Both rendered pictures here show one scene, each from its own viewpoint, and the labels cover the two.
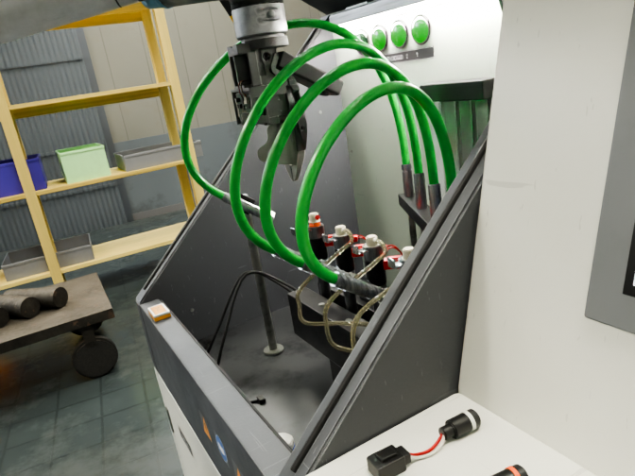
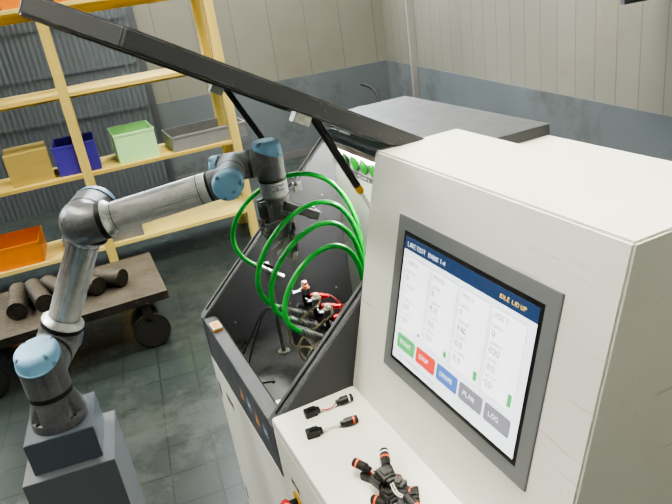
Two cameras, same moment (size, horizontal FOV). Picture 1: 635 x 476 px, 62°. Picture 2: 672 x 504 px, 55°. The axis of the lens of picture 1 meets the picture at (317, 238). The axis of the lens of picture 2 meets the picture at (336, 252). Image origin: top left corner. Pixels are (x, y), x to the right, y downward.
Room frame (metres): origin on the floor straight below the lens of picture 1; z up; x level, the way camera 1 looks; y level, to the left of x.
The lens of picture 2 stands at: (-0.82, -0.27, 1.92)
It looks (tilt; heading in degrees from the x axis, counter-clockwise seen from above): 23 degrees down; 6
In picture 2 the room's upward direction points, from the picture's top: 9 degrees counter-clockwise
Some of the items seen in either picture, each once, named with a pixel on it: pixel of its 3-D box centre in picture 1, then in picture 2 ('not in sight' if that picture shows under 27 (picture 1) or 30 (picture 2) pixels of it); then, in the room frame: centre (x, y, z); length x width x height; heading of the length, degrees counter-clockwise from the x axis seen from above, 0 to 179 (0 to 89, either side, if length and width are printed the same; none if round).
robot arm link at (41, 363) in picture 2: not in sight; (42, 366); (0.60, 0.70, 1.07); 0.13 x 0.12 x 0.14; 8
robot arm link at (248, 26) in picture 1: (261, 25); (274, 188); (0.82, 0.03, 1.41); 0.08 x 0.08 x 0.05
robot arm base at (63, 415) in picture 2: not in sight; (55, 403); (0.60, 0.70, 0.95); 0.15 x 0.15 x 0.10
